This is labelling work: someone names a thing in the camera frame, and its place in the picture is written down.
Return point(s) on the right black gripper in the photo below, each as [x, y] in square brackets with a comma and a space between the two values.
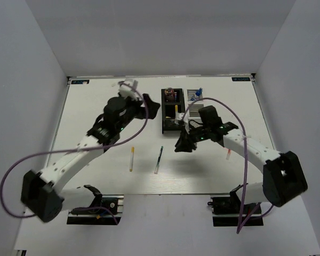
[185, 143]

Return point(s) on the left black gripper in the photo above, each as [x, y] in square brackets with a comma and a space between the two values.
[137, 104]

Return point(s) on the pink tube of crayons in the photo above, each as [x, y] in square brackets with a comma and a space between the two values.
[169, 94]

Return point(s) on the blue cap spray bottle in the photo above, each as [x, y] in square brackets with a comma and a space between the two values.
[197, 95]

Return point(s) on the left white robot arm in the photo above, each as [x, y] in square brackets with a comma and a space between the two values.
[43, 192]

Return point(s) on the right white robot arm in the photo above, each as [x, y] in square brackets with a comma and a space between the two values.
[282, 175]

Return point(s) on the black mesh organizer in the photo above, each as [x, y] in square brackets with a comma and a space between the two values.
[168, 111]

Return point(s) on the green gel pen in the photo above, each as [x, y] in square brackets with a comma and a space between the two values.
[158, 160]

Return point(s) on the white mesh organizer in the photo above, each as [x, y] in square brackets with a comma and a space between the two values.
[194, 107]

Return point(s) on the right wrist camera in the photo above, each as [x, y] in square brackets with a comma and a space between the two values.
[181, 120]

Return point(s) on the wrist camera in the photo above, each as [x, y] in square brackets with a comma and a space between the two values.
[181, 120]
[127, 88]

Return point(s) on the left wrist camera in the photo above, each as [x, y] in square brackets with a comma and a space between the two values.
[127, 88]

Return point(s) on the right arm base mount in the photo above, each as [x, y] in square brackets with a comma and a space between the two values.
[225, 213]

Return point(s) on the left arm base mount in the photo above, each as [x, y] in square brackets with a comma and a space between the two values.
[106, 210]

